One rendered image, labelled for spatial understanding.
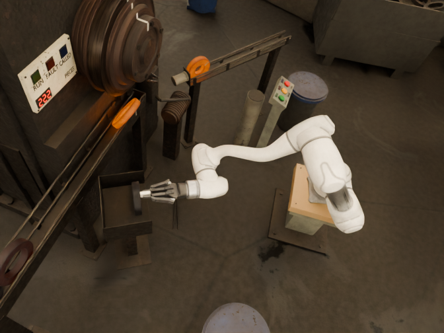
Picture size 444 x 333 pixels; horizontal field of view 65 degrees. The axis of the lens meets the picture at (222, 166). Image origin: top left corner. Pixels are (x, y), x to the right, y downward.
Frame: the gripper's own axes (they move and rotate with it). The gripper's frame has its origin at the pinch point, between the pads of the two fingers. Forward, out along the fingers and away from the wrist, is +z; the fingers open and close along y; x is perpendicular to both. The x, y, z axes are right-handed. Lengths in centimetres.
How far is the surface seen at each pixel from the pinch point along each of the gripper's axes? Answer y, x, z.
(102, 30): 39, 58, 13
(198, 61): 78, 12, -42
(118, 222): -7.6, -10.2, 11.3
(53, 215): -0.2, -10.5, 38.6
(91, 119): 37.3, 10.5, 19.4
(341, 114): 90, -53, -190
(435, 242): -36, -51, -207
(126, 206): -0.4, -9.2, 7.0
